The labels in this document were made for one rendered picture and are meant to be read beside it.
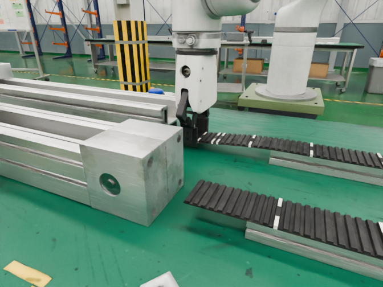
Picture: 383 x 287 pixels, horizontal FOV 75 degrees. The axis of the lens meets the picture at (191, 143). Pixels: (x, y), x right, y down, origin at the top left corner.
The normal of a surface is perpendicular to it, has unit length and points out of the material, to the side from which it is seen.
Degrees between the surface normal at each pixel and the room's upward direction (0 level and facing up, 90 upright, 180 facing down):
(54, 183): 90
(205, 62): 86
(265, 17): 90
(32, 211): 0
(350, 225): 0
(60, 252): 0
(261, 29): 90
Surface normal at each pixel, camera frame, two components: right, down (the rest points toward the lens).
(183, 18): -0.46, 0.39
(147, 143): 0.00, -0.91
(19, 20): -0.04, 0.42
